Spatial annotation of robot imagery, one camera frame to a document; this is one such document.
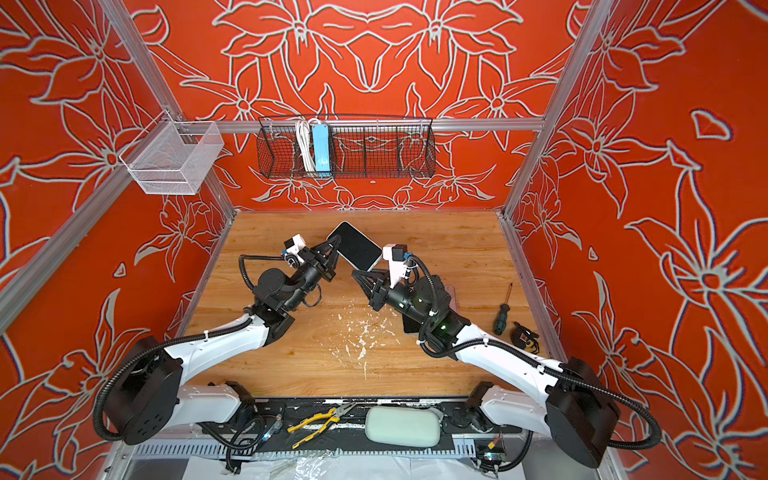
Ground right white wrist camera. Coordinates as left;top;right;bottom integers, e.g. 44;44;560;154
382;244;410;289

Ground pink phone case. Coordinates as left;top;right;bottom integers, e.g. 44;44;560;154
445;285;458;311

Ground black wire wall basket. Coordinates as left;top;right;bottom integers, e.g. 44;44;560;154
256;115;437;180

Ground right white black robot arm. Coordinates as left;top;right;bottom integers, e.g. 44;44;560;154
352;254;662;468

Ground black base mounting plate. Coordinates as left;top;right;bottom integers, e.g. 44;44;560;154
202;397;523;455

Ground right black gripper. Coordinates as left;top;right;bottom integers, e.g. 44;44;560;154
353;267;436;330

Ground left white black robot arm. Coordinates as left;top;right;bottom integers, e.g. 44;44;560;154
92;235;341;445

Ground light blue box in basket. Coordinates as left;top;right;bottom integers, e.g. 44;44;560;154
312;123;331;177

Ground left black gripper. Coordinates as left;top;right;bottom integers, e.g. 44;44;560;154
284;237;340;314

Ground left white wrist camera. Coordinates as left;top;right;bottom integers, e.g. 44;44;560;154
282;234;306;269

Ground clear plastic wall bin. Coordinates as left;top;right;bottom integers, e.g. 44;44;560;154
120;121;224;195

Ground pale green pouch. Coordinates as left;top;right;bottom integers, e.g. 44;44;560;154
365;406;441;448

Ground black handled screwdriver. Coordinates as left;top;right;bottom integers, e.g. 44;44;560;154
493;282;514;336

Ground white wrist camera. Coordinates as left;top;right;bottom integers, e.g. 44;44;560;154
282;234;306;269
382;244;410;289

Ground white cable bundle in basket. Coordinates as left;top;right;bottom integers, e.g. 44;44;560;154
295;119;317;174

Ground black phone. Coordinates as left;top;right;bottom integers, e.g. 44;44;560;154
402;313;426;334
327;221;383;271

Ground yellow handled pliers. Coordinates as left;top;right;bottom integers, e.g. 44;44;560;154
288;402;357;450

